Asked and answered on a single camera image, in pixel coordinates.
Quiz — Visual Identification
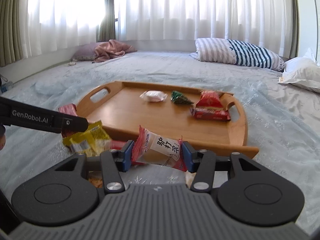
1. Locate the small red snack packet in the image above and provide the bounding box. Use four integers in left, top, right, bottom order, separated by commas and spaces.
195, 90, 227, 108

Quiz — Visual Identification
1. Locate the white round snack packet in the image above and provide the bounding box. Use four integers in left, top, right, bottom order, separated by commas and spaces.
139, 90, 168, 103

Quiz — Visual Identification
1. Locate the purple pillow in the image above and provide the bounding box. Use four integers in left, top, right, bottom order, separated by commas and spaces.
71, 42, 100, 62

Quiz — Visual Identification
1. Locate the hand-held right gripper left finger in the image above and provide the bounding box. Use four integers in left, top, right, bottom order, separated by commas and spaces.
35, 140, 135, 194

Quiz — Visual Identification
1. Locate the red white patterned packet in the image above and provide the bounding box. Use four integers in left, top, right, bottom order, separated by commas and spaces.
58, 104, 78, 117

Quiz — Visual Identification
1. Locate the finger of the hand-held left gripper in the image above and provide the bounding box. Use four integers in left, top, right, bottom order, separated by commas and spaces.
62, 114, 89, 133

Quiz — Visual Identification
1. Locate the pink white snack packet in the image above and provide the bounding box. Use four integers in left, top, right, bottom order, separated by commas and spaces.
130, 125, 188, 172

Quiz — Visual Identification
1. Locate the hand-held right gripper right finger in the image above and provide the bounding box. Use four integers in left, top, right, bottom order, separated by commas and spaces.
182, 141, 280, 193

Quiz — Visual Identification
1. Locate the white sheer curtain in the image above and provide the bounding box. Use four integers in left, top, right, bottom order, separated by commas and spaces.
115, 0, 294, 55
26, 0, 105, 55

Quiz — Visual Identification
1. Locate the white pillow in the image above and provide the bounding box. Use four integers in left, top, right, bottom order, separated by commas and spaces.
278, 47, 320, 93

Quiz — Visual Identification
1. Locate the yellow snack packet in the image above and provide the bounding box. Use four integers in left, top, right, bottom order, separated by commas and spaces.
62, 120, 112, 157

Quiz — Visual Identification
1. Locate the green curtain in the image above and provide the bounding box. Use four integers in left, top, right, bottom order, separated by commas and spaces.
290, 0, 300, 58
0, 0, 29, 67
96, 0, 118, 43

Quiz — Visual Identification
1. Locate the person's left hand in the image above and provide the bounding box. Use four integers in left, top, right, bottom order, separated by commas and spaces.
0, 125, 6, 151

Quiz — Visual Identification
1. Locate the red bar packet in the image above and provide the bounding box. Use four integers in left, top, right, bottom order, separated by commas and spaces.
190, 106, 232, 122

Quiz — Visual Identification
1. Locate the wooden tray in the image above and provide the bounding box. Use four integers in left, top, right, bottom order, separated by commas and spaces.
75, 81, 260, 159

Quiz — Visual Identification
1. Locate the light blue snowflake bedspread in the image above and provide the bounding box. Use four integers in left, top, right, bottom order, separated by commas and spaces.
0, 50, 320, 188

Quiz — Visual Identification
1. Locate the pink cloth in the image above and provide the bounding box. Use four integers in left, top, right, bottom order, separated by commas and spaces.
93, 39, 138, 63

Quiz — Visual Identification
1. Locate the small pale blue object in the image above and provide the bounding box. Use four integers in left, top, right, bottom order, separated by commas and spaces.
0, 81, 13, 93

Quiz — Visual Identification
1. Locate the striped pillow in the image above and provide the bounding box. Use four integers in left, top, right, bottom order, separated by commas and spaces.
189, 37, 286, 72

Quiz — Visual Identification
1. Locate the green snack packet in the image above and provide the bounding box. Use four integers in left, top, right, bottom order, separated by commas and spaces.
171, 90, 195, 105

